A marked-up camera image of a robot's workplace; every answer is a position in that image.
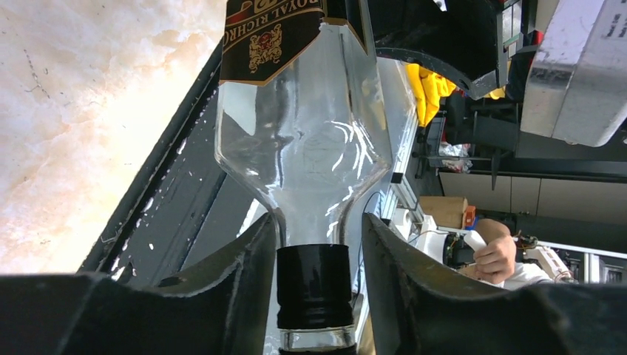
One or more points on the cardboard box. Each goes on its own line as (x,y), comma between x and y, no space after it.
(446,211)

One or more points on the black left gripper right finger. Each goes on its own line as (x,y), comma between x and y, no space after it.
(419,306)

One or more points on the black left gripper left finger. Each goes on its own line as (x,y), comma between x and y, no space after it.
(217,306)

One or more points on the person in colourful shirt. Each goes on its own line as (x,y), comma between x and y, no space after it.
(496,263)

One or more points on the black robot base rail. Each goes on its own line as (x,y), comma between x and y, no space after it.
(181,206)

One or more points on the clear bottle black cap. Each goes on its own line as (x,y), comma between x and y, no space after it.
(301,124)

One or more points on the yellow cloth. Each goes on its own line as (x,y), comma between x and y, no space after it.
(428,88)

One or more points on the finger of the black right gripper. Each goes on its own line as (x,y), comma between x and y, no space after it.
(464,42)

